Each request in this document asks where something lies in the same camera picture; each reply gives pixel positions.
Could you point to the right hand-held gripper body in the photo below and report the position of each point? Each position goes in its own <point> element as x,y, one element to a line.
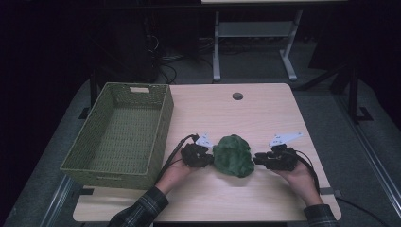
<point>282,159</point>

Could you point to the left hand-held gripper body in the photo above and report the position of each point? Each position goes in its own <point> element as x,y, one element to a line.
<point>194,156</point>

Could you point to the dark green fleece garment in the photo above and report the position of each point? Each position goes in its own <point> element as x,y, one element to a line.
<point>233,156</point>

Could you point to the green woven basket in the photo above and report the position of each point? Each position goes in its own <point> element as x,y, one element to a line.
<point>94,164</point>

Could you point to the person's left hand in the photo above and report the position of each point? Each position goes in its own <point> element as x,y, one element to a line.
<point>175,173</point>

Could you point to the person's right hand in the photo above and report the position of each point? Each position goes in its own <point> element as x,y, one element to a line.
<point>299,183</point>

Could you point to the grey tape strip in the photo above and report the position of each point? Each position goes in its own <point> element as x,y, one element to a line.
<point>331,191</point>

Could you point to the black metal stand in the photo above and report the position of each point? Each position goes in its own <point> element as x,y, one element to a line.
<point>353,94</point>

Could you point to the black stand leg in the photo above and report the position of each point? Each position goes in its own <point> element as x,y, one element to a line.
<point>93,91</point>

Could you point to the black table bracket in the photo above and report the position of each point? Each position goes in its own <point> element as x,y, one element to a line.
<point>85,191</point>

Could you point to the grey metal table frame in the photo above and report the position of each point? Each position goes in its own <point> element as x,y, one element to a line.
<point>255,29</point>

